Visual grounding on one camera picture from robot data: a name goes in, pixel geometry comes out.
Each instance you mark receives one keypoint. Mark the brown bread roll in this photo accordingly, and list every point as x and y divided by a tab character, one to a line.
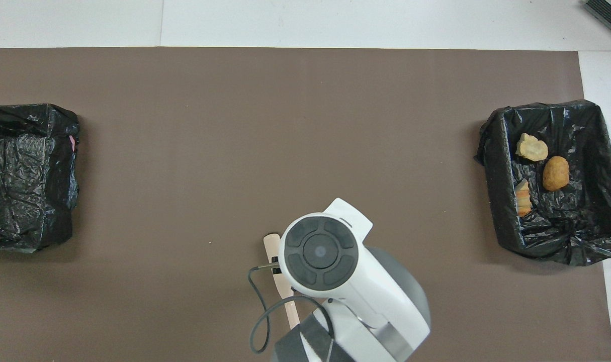
556	173

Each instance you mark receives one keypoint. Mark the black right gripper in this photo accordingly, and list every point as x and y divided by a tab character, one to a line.
276	265

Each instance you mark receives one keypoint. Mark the bin with black bag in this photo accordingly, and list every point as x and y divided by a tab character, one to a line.
582	226
28	176

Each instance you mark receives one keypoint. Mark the striped croissant piece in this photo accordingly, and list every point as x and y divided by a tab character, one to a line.
523	198

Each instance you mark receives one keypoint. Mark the brown table mat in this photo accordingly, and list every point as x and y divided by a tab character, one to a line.
184	75

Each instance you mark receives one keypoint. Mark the pale bread chunk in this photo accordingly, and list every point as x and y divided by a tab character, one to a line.
531	148

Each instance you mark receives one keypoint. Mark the dark ribbed object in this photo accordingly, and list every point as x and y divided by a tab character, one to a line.
609	15

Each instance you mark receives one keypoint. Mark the beige brush black bristles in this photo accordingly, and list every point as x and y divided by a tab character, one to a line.
271	246

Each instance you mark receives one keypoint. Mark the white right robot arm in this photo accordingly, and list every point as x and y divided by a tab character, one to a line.
365	301

